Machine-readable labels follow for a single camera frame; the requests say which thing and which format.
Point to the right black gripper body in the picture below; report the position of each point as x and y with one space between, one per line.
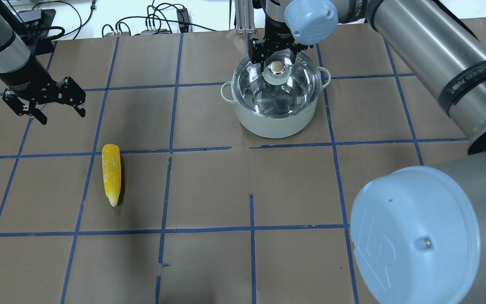
275 32

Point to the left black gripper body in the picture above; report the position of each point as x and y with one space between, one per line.
27 77

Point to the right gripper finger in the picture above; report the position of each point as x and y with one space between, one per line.
295 49
257 52

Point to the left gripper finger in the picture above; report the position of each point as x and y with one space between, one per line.
22 109
72 94

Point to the glass pot lid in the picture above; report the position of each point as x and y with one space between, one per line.
278 89

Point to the yellow corn cob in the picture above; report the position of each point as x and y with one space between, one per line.
112 172

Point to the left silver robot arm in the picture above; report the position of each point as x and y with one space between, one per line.
14 53

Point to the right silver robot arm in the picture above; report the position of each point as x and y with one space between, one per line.
418 235

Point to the pale green steel pot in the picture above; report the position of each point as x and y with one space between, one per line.
272 128

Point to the brown paper table cover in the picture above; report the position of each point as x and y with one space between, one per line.
208 212

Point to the aluminium frame post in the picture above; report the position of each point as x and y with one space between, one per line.
244 17

